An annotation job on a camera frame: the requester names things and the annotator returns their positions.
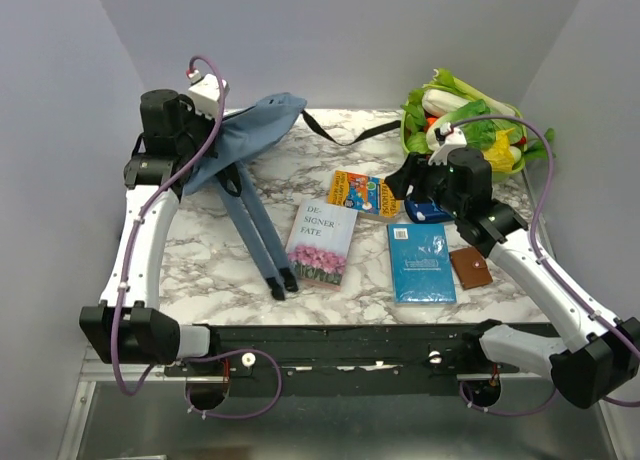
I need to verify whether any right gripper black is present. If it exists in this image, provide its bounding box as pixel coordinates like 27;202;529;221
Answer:
383;151;465;218

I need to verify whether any blue student backpack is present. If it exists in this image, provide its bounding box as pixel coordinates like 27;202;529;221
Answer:
130;92;404;301

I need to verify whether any brown leather wallet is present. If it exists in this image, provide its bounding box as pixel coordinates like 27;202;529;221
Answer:
449;247;493;290

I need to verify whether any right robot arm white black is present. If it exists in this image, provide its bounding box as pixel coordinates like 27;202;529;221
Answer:
385;147;639;409

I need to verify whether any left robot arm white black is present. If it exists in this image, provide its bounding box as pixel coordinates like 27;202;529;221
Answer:
79;89;215;365

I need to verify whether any orange comic book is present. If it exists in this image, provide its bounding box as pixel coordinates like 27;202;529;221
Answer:
327;170;403;222

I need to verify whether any blue pencil case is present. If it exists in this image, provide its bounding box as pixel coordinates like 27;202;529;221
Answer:
404;198;453;224

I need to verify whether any white napa cabbage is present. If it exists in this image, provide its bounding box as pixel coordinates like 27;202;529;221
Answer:
421;89;469;117

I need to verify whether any blue plastic-wrapped book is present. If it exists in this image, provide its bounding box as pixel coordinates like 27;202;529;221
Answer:
387;223;457;306

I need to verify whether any green leafy lettuce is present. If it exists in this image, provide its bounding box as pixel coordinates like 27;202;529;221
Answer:
426;99;524;151

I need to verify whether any designer fate flower book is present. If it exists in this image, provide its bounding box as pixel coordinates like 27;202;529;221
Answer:
285;199;358;290

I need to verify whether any yellow leafy vegetable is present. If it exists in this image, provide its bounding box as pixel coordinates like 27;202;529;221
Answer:
483;128;521;173

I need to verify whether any green vegetable tray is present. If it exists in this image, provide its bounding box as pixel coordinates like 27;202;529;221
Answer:
403;106;527;181

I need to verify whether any bok choy stalk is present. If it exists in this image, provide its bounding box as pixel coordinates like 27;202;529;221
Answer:
423;68;520;116

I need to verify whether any dark green spinach leaf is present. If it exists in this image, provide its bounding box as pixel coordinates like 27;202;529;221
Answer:
522;128;555;163

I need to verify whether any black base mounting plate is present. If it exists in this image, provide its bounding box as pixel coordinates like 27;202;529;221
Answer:
164;319;561;399

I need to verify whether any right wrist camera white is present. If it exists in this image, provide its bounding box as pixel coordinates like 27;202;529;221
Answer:
427;123;467;166

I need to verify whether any aluminium rail frame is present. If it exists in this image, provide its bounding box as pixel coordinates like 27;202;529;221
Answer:
59;351;622;459

